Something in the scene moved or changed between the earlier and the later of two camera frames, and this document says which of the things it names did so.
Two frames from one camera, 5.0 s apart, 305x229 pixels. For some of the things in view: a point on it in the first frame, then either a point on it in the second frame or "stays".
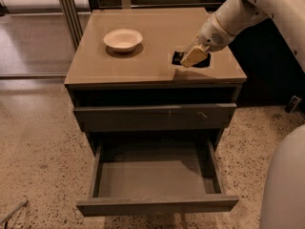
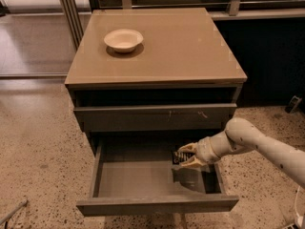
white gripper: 212,35 → 204,151
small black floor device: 293,105 stays
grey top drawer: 154,117 stays
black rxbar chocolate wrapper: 178,55 → 178,156
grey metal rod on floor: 8,215 stays
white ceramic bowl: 123,40 stays
